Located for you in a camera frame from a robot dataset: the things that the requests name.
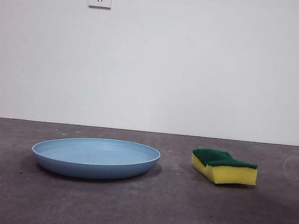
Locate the light blue round plate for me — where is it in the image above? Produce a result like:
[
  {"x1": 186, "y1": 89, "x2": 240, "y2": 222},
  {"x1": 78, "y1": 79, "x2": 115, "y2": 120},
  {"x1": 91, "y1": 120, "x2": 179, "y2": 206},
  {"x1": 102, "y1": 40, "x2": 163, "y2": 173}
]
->
[{"x1": 29, "y1": 131, "x2": 163, "y2": 186}]

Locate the yellow sponge with green scourer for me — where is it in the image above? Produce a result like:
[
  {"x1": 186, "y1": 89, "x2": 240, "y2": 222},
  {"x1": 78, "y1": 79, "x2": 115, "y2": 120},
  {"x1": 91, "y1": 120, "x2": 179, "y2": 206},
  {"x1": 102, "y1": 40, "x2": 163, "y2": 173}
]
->
[{"x1": 189, "y1": 147, "x2": 260, "y2": 188}]

